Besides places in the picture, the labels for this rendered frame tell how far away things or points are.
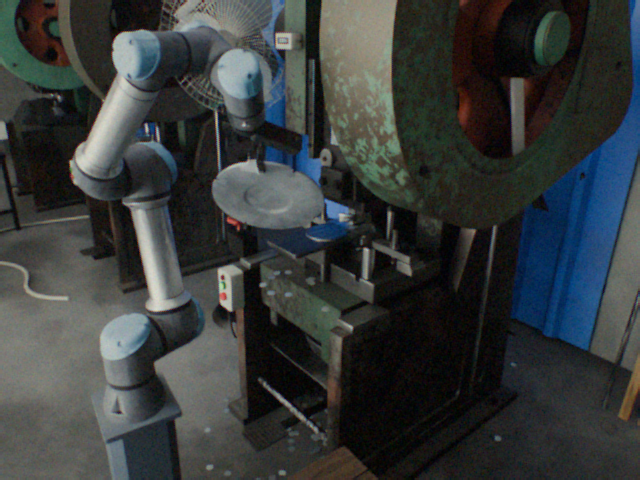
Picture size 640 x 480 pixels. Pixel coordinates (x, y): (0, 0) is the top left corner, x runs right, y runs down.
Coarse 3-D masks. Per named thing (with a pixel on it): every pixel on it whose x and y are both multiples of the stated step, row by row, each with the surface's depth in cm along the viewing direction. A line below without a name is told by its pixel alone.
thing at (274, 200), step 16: (224, 176) 124; (240, 176) 123; (256, 176) 123; (272, 176) 122; (288, 176) 122; (304, 176) 121; (224, 192) 130; (240, 192) 129; (256, 192) 129; (272, 192) 129; (288, 192) 127; (304, 192) 127; (320, 192) 126; (224, 208) 136; (240, 208) 135; (256, 208) 135; (272, 208) 135; (288, 208) 134; (304, 208) 133; (320, 208) 132; (256, 224) 142; (272, 224) 141; (288, 224) 140; (304, 224) 139
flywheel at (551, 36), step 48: (480, 0) 103; (528, 0) 99; (576, 0) 122; (480, 48) 105; (528, 48) 99; (576, 48) 126; (480, 96) 113; (528, 96) 125; (480, 144) 118; (528, 144) 127
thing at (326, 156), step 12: (324, 108) 146; (324, 120) 147; (324, 132) 148; (324, 144) 149; (336, 144) 145; (324, 156) 148; (336, 156) 146; (324, 168) 147; (336, 168) 146; (324, 180) 148; (336, 180) 144; (348, 180) 144; (360, 180) 143; (324, 192) 150; (336, 192) 146; (348, 192) 145; (360, 192) 145
